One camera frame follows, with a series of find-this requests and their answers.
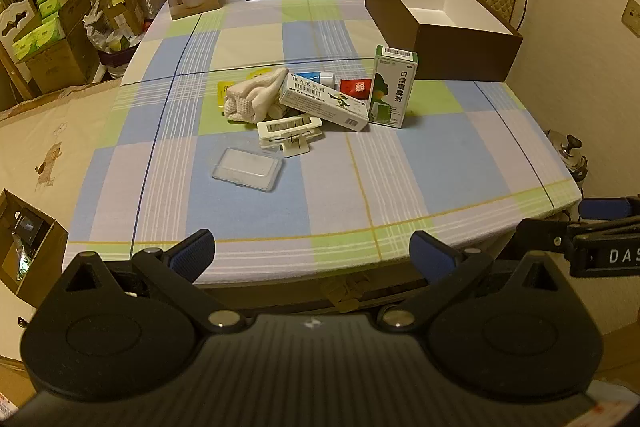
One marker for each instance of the red packet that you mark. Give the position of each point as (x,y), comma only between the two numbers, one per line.
(356,88)

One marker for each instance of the large cardboard box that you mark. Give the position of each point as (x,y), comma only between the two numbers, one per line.
(65,62)

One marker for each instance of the clear plastic case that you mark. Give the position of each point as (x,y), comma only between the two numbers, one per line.
(247,169)

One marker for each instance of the yellow packet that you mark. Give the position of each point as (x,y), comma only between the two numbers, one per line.
(225,94)
(260,74)

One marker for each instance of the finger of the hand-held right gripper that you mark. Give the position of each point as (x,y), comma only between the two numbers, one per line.
(542,234)
(605,208)

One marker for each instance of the stack of green boxes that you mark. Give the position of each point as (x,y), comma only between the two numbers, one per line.
(40,32)

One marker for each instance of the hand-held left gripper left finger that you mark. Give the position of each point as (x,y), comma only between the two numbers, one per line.
(192,253)

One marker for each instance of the waste bin with bag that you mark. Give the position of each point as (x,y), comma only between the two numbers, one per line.
(117,57)

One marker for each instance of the open cardboard box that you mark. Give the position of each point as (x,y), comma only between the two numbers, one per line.
(45,252)

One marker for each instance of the green white spray box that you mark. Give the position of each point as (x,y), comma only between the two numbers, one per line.
(392,87)

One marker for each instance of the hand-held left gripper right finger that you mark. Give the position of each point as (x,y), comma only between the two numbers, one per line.
(432,253)

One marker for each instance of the brown storage box white inside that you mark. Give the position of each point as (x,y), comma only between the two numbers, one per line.
(450,52)

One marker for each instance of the cream embroidered bedspread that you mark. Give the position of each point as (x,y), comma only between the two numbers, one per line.
(50,132)

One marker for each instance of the white knit cloth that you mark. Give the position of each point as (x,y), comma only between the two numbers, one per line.
(250,99)

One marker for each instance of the white cutout board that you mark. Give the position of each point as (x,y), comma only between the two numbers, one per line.
(17,19)

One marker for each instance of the white plastic clip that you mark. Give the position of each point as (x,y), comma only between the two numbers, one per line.
(290,129)

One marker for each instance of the small cardboard box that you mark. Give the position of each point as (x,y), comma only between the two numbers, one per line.
(122,12)

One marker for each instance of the long white medicine box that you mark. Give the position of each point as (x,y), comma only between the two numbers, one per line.
(320,100)

